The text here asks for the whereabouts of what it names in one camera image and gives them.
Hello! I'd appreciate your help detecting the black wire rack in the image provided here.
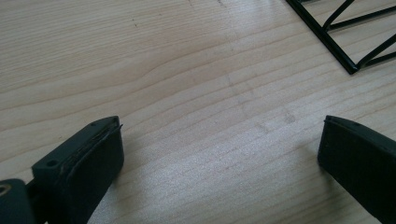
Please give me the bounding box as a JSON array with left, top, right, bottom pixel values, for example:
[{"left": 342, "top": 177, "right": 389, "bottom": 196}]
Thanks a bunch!
[{"left": 285, "top": 0, "right": 396, "bottom": 76}]

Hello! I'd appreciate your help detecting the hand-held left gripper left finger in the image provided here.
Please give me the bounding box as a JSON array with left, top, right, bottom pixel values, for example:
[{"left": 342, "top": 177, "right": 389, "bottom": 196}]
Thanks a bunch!
[{"left": 31, "top": 115, "right": 125, "bottom": 224}]

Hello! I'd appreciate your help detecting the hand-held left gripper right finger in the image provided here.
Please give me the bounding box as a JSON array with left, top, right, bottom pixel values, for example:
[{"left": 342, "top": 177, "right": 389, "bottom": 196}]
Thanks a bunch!
[{"left": 317, "top": 115, "right": 396, "bottom": 224}]

